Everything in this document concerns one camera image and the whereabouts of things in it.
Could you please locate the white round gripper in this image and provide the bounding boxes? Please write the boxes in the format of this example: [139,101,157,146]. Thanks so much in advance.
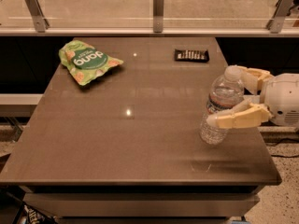
[206,66,299,129]

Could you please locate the clear plastic water bottle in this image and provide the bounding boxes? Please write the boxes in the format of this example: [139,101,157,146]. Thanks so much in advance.
[200,65,244,145]

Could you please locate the green rice chip bag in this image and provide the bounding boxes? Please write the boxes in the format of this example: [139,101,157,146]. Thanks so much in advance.
[59,40,123,86]

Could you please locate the dark snack bar wrapper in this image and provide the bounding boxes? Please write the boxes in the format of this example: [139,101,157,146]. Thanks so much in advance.
[175,49,209,63]

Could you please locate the glass railing panel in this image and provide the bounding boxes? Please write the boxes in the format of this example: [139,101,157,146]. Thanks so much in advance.
[0,0,299,30]

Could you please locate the black floor cable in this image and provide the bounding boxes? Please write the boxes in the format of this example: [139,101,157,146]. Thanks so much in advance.
[264,137,299,159]

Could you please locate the right metal railing bracket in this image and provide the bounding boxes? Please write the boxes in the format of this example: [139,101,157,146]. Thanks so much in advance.
[266,0,294,34]

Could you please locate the metal railing bracket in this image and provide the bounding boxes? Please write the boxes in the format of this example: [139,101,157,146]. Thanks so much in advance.
[24,0,50,33]
[153,0,164,33]
[266,0,294,34]

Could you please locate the middle metal railing bracket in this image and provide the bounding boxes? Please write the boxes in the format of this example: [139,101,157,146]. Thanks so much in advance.
[153,0,164,33]

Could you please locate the left metal railing bracket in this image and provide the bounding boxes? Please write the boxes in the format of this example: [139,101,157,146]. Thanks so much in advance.
[24,0,50,33]

